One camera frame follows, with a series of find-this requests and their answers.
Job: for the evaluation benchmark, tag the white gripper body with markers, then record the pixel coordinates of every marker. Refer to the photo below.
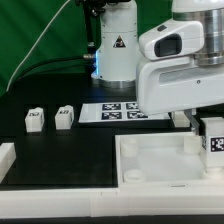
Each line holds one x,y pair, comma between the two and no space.
177,84

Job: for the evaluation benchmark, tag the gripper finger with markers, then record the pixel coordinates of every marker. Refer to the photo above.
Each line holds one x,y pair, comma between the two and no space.
194,123

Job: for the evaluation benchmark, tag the white square tabletop tray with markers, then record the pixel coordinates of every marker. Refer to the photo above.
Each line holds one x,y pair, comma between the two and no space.
170,159

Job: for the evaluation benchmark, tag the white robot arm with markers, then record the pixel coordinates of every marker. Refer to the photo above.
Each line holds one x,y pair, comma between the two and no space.
119,53

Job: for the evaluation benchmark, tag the white sheet with AprilTags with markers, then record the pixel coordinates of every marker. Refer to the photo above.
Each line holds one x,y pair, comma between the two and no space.
115,112

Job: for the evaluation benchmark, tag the white front obstacle bar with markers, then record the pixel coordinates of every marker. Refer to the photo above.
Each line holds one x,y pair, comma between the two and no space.
131,201

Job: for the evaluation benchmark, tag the white left obstacle block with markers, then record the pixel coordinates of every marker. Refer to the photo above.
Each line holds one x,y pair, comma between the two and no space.
7,158

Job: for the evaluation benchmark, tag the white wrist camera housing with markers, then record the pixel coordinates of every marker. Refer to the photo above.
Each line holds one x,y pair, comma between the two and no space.
172,39

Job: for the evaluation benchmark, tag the black camera stand pole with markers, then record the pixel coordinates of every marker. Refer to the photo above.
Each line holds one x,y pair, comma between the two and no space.
91,9

